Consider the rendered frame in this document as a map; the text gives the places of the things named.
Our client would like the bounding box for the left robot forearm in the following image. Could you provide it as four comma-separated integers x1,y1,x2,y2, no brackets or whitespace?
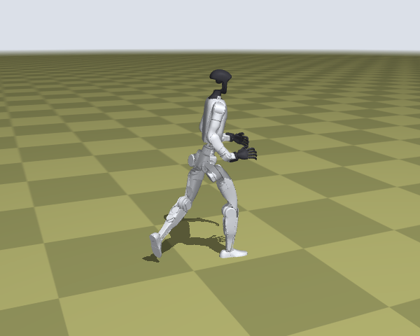
221,133,230,142

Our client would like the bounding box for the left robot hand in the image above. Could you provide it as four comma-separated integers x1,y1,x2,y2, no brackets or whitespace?
225,132,249,149

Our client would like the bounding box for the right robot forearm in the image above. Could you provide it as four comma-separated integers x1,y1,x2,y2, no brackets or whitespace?
210,134,236,162

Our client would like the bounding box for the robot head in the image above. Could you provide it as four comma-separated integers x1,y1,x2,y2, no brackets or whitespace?
208,69,232,99

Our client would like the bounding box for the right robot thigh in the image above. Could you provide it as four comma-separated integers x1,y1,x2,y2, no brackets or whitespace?
204,162,237,217

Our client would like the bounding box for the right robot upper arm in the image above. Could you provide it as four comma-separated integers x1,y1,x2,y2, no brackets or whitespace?
206,101,226,144

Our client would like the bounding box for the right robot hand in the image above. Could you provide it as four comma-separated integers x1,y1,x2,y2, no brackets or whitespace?
230,146,257,162

